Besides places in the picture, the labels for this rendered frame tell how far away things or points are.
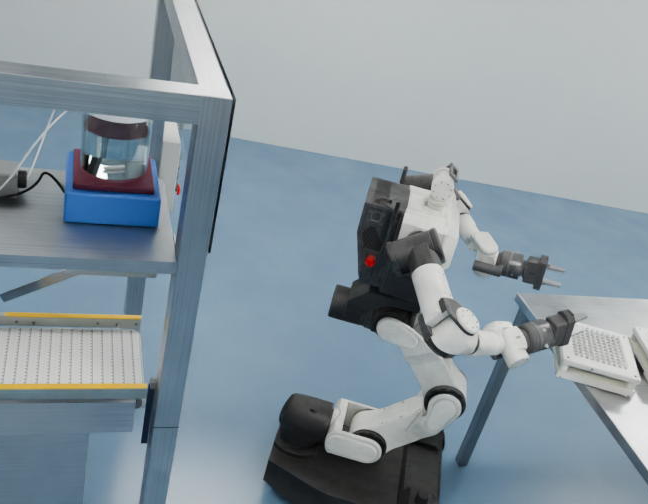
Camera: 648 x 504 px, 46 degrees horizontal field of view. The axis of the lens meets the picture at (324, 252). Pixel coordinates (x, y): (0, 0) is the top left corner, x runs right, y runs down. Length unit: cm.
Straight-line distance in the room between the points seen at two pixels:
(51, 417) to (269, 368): 168
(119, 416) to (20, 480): 35
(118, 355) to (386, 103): 384
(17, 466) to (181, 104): 109
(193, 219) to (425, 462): 171
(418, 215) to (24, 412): 119
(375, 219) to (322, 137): 336
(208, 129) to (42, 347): 84
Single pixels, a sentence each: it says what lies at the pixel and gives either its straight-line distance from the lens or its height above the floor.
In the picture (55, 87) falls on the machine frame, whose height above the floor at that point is 168.
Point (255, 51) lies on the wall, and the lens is 542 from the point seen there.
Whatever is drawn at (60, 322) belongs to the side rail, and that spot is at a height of 91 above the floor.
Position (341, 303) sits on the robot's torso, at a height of 83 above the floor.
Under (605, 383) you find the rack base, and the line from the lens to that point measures 258.
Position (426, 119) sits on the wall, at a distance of 567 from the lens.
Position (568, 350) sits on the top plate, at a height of 91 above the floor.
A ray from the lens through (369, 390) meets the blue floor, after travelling 353.
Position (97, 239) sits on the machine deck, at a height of 133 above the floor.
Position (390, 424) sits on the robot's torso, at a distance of 279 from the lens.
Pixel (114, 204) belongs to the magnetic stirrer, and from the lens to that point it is 171.
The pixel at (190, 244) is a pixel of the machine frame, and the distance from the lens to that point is 161.
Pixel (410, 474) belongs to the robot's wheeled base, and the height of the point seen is 19.
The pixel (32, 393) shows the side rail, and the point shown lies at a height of 91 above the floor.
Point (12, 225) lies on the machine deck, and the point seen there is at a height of 133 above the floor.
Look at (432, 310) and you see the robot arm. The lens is 201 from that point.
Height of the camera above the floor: 221
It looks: 30 degrees down
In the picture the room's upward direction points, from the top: 14 degrees clockwise
